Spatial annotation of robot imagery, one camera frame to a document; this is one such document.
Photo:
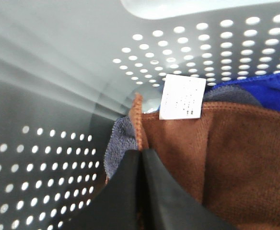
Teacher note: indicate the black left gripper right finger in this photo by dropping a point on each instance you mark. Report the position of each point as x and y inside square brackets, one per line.
[172, 208]

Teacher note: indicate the grey towel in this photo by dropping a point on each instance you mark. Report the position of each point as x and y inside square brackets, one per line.
[123, 135]

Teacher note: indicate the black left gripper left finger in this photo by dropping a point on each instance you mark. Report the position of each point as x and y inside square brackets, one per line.
[115, 207]

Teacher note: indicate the blue towel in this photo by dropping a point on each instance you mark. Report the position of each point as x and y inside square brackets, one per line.
[265, 88]

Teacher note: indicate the brown towel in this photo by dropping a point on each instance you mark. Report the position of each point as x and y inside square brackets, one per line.
[228, 159]

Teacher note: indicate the grey perforated plastic basket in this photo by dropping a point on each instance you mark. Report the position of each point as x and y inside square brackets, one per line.
[70, 68]

